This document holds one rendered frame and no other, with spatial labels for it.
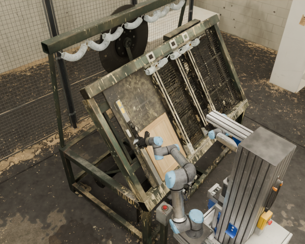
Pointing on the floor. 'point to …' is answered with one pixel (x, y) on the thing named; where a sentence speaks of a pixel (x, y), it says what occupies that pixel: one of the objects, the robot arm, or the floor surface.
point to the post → (163, 234)
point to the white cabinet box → (296, 48)
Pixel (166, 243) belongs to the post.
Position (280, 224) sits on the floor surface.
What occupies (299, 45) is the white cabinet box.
